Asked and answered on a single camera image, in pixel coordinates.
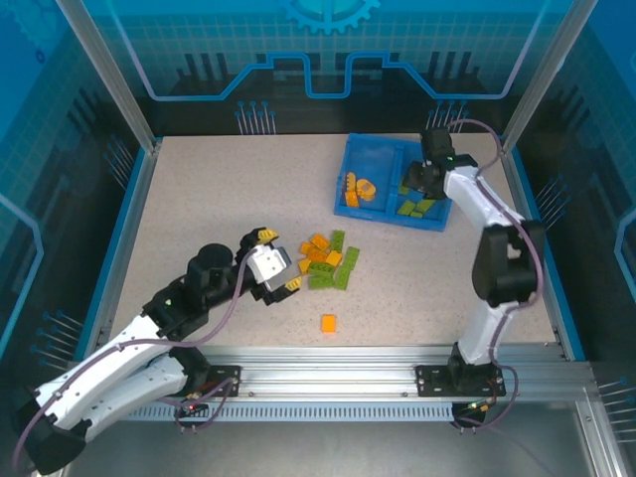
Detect blue two-compartment plastic bin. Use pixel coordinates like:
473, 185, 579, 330
332, 131, 456, 233

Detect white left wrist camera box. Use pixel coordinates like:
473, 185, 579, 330
246, 241, 293, 294

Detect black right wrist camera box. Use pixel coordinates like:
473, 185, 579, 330
420, 127, 454, 161

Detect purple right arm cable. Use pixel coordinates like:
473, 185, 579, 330
429, 117, 546, 372

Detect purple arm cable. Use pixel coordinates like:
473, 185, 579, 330
10, 250, 249, 473
429, 117, 546, 372

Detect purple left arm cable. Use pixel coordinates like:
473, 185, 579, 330
10, 250, 249, 473

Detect aluminium blue side rail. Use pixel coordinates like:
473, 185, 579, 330
74, 138, 163, 359
496, 133, 587, 362

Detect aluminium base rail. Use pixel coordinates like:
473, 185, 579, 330
106, 345, 597, 401

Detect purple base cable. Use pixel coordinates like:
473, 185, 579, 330
454, 365, 522, 433
173, 377, 239, 434

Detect white slotted cable duct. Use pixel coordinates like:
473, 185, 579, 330
123, 401, 468, 423

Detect aluminium frame post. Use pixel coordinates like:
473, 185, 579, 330
54, 0, 163, 150
499, 0, 600, 155

